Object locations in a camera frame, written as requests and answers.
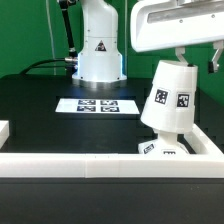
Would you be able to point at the white lamp shade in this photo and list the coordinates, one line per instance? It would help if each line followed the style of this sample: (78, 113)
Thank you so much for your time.
(170, 104)

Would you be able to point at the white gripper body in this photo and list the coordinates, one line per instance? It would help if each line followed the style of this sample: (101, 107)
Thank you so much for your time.
(163, 24)

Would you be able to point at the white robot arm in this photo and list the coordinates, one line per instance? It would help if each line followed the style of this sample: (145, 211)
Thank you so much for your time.
(100, 63)

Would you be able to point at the white marker sheet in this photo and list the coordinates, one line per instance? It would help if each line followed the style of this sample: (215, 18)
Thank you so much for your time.
(97, 106)

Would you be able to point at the white fence wall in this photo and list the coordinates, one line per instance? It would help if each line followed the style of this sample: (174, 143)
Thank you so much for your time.
(209, 164)

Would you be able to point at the white lamp base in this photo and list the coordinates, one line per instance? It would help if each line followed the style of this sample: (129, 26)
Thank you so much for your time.
(166, 143)

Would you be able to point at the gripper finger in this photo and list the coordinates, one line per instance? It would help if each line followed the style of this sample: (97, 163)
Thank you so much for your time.
(179, 52)
(213, 65)

